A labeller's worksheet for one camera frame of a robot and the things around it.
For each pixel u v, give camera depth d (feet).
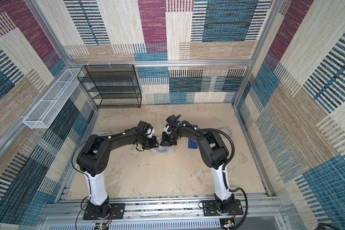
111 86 3.64
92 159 1.70
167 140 2.79
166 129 3.07
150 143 2.85
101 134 3.31
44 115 2.33
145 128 2.73
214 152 1.79
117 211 2.40
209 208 2.41
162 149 3.01
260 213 2.42
